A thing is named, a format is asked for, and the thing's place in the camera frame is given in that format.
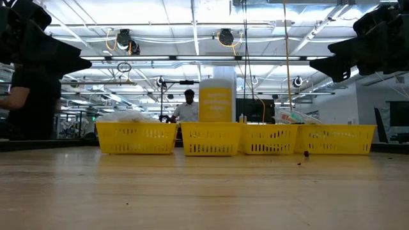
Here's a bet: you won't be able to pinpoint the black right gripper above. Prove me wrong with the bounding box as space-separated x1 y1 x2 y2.
309 0 409 83

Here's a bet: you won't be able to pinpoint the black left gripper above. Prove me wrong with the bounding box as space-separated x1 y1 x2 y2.
0 0 93 79

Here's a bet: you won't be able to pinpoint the blue toothbrush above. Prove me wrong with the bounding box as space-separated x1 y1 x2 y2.
295 110 322 125

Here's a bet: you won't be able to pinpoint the red white toothbrush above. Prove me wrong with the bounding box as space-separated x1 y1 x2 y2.
273 107 307 125

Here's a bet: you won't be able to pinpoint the plain white cotton bag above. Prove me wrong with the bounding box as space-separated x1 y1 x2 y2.
95 109 161 124

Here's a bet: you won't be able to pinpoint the yellow slotted plastic basket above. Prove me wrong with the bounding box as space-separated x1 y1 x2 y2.
95 121 179 155
180 121 243 157
239 123 300 156
293 124 378 156

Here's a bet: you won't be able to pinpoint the black leaning panel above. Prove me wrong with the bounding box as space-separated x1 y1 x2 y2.
374 107 390 144

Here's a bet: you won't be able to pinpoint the row of yellow baskets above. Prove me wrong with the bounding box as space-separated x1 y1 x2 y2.
0 137 409 153

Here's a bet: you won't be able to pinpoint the black monitor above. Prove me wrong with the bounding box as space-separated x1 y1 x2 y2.
235 98 276 124

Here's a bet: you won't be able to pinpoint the black stand with crossbar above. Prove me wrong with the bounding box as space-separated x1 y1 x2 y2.
156 79 201 123

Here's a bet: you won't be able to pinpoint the yellow white wipes canister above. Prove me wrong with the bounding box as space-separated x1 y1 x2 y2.
198 66 238 123

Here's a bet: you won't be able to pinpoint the black hanging cable loop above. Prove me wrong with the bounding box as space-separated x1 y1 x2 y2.
116 61 132 73

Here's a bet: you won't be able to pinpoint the yellow hanging cable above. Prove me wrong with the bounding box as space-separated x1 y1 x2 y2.
282 0 294 112

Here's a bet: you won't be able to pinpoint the black ceiling cable reel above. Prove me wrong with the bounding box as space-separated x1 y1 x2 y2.
218 27 235 46
115 28 141 56

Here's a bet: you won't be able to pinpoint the large black wall screen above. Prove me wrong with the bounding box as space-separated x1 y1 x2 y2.
389 100 409 127

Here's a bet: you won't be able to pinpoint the black hanging cables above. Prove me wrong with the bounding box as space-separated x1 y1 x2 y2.
241 0 256 100

